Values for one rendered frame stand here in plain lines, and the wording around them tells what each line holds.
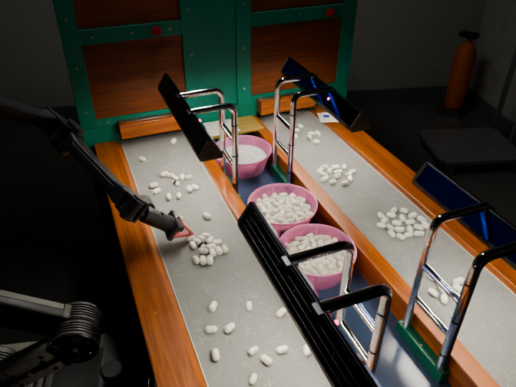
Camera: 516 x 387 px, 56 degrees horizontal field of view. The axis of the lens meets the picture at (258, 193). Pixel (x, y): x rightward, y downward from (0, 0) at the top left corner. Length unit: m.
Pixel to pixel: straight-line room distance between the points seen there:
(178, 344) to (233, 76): 1.39
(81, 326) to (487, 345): 1.12
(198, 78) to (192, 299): 1.14
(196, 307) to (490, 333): 0.85
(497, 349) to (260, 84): 1.57
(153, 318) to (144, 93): 1.16
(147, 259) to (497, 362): 1.07
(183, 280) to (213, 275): 0.10
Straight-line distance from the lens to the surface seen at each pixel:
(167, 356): 1.38
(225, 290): 1.55
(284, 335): 1.44
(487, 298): 1.69
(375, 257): 1.67
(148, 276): 1.59
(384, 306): 1.11
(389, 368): 1.50
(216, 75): 2.36
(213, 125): 2.39
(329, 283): 1.63
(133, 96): 2.31
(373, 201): 1.97
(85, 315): 1.50
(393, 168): 2.15
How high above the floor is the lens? 1.86
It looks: 35 degrees down
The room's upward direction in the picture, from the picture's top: straight up
